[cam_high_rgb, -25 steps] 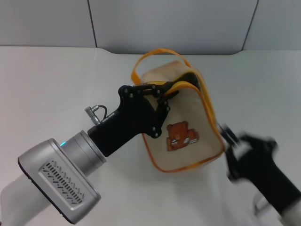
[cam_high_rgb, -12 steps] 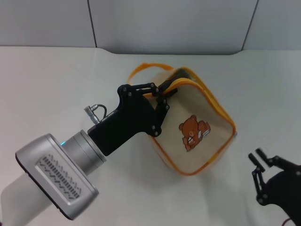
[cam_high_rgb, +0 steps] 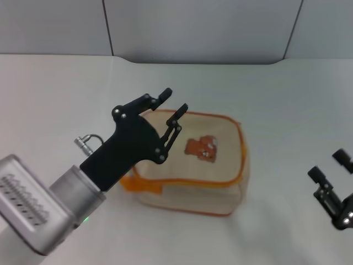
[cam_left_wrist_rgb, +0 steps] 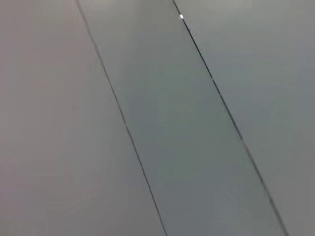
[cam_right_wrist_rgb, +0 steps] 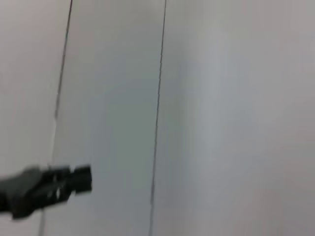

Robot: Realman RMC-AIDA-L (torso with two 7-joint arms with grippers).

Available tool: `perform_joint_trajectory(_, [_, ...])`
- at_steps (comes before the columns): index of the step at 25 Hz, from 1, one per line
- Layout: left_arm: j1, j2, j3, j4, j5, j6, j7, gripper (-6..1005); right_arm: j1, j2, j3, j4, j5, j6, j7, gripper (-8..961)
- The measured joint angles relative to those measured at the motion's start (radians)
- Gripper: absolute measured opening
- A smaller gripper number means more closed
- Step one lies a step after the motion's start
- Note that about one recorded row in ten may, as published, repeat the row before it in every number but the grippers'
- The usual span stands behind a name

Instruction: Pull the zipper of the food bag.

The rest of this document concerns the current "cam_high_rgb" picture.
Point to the silver vented wrist camera box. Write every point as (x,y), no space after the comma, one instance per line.
(24,198)

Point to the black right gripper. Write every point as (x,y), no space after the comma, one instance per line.
(346,215)

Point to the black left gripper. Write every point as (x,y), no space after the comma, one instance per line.
(132,143)

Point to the beige food bag orange trim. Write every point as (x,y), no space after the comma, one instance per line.
(209,176)

